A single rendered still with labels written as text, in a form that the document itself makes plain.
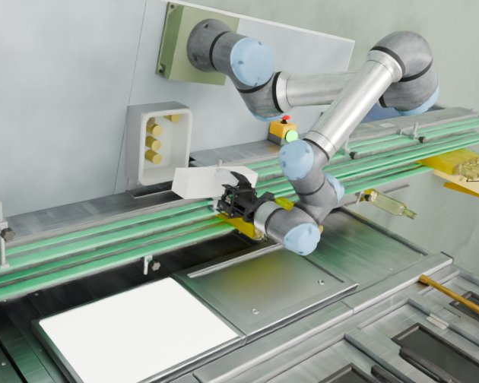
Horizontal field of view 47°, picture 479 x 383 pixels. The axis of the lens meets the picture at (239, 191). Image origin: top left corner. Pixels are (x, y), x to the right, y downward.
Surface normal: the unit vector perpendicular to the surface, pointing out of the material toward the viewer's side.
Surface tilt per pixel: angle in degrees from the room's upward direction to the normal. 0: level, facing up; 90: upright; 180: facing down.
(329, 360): 90
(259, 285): 90
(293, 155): 91
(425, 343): 90
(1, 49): 0
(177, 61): 2
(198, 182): 0
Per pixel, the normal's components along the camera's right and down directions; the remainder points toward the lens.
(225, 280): 0.12, -0.91
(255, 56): 0.57, 0.33
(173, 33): -0.73, 0.05
